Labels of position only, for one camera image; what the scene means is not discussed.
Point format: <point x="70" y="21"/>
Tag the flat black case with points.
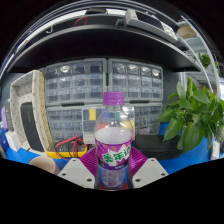
<point x="153" y="148"/>

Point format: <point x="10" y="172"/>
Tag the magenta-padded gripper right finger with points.
<point x="149" y="171"/>

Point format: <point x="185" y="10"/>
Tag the purple package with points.
<point x="3" y="118"/>

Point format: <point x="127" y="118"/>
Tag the white pegboard stand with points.
<point x="30" y="88"/>

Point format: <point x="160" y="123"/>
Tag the small white box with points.
<point x="12" y="141"/>

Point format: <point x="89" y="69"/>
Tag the white metal rack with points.
<point x="205" y="56"/>

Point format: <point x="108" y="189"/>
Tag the clear compartment box, coloured parts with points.
<point x="89" y="125"/>

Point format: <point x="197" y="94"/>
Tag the green leafy potted plant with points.
<point x="193" y="116"/>

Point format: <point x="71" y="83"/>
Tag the yellow multimeter with red leads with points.
<point x="66" y="148"/>

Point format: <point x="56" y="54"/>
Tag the dark bench shelf unit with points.
<point x="100" y="46"/>

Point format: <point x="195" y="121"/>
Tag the beige mug with grey dots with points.
<point x="43" y="164"/>

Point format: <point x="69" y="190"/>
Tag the grey small-parts drawer cabinet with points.
<point x="135" y="81"/>
<point x="148" y="118"/>
<point x="65" y="123"/>
<point x="75" y="83"/>

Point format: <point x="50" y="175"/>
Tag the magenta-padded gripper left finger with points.
<point x="75" y="171"/>

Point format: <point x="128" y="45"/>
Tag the dark upright box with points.
<point x="9" y="115"/>

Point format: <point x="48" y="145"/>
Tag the purple-capped clear drink bottle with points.
<point x="112" y="146"/>

